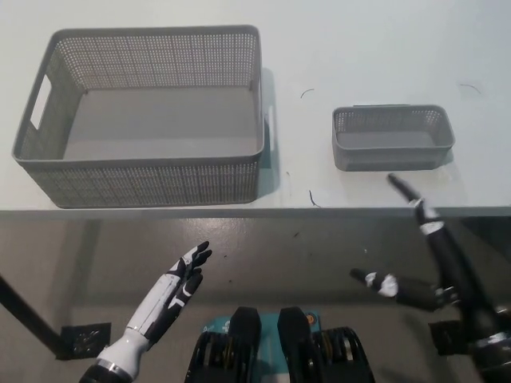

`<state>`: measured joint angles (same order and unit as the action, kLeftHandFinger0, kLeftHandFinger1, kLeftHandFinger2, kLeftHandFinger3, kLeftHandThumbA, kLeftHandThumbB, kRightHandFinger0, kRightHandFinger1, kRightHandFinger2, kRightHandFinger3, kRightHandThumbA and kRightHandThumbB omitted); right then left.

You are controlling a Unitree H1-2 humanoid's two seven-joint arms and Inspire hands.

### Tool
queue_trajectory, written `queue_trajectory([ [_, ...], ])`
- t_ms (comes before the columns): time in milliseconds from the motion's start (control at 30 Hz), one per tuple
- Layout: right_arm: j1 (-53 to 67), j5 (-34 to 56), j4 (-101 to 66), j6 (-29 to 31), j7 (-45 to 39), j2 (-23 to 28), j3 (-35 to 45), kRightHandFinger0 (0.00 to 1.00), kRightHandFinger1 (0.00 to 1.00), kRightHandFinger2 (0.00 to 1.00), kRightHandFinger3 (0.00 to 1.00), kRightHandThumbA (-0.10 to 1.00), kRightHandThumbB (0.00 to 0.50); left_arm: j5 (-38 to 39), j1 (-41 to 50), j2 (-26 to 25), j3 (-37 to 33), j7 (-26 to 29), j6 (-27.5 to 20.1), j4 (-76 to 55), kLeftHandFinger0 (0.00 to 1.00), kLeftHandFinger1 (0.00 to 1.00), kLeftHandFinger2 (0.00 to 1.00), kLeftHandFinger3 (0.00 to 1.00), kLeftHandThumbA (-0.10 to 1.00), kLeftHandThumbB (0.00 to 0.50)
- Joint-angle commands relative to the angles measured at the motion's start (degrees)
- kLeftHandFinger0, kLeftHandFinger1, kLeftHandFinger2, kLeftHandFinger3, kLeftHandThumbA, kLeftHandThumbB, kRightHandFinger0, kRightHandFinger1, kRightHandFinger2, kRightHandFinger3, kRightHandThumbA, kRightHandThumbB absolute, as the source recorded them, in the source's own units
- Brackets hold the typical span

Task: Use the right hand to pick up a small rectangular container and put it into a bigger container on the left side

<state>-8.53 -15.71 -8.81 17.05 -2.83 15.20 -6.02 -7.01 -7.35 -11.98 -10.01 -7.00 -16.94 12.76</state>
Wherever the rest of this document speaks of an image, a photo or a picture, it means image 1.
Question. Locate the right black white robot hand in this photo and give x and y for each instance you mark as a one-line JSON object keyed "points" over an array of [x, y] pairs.
{"points": [[449, 255]]}

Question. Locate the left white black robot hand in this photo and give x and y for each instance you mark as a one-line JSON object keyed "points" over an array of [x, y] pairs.
{"points": [[175, 287]]}

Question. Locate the small grey perforated basket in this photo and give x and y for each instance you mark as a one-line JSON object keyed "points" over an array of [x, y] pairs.
{"points": [[383, 139]]}

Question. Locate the black table leg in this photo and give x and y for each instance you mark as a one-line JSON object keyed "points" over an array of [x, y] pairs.
{"points": [[28, 311]]}

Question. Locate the large grey perforated basket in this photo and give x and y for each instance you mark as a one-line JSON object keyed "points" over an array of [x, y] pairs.
{"points": [[159, 115]]}

